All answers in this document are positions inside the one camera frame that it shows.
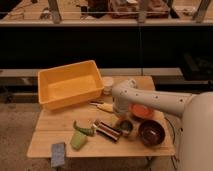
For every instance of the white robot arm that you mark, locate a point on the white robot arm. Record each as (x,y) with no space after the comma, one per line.
(194,110)

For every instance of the striped brown box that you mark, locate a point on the striped brown box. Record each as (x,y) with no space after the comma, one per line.
(107,131)

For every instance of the orange bowl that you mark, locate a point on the orange bowl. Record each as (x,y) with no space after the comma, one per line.
(141,111)

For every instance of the small metal cup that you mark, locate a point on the small metal cup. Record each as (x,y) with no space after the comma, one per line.
(126,127)

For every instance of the wooden table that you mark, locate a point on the wooden table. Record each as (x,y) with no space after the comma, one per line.
(56,126)

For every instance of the yellow plastic bin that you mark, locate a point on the yellow plastic bin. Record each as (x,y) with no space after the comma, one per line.
(67,85)

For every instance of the green chili pepper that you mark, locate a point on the green chili pepper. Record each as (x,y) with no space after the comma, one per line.
(86,131)

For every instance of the light green cup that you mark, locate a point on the light green cup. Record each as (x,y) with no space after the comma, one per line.
(78,140)

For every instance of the dark brown bowl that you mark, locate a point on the dark brown bowl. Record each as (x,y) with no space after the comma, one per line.
(151,133)

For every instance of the blue sponge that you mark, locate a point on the blue sponge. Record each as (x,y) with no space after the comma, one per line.
(58,154)

